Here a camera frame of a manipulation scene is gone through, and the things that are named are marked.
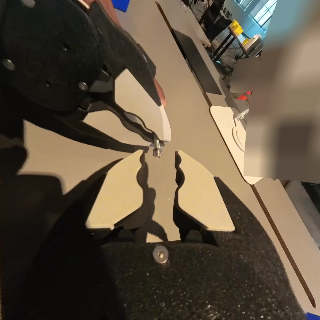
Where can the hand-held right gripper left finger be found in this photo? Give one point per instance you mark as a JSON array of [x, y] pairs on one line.
[[120, 195]]

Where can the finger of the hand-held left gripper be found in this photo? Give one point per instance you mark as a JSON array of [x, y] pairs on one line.
[[145, 100], [105, 125]]

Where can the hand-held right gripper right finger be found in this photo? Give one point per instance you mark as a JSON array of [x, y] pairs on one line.
[[200, 197]]

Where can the person's left hand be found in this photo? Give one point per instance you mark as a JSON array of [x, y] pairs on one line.
[[160, 92]]

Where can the black desk mat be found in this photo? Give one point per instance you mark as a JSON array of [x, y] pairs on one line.
[[197, 62]]

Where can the white sign stand base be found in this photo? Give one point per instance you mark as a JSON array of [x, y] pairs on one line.
[[225, 130]]

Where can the blue plastic bin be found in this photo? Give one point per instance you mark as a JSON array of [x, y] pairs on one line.
[[120, 5]]

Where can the black office chair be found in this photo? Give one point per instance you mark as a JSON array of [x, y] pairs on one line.
[[215, 17]]

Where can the yellow bin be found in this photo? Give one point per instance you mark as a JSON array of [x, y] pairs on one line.
[[236, 27]]

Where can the grid pane window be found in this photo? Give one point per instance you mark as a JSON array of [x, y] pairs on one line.
[[260, 10]]

